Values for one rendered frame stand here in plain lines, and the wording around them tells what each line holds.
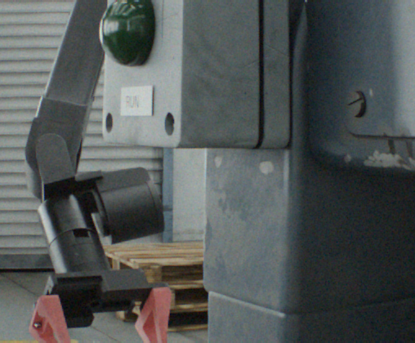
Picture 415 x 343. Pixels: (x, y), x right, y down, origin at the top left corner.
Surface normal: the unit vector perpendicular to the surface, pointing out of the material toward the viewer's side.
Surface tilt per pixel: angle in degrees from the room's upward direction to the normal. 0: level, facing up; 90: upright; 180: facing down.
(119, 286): 45
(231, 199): 90
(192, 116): 90
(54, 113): 61
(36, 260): 90
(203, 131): 90
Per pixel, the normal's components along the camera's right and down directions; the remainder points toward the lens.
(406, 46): -0.89, 0.01
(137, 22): 0.08, -0.05
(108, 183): 0.14, -0.44
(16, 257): 0.45, 0.05
